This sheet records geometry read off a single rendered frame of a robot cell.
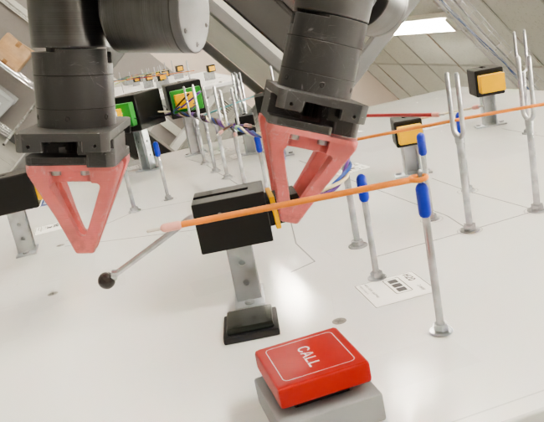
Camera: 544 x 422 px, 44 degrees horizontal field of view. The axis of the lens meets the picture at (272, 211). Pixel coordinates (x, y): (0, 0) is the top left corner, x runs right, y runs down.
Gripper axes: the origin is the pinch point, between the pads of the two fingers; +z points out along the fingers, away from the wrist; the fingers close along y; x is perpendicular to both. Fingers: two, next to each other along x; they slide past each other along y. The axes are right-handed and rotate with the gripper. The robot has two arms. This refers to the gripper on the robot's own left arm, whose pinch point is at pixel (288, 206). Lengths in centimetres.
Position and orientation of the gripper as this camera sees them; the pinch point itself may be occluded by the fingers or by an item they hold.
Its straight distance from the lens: 53.1
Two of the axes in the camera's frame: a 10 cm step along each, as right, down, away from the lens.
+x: -9.7, -1.8, -1.5
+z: -2.1, 9.5, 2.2
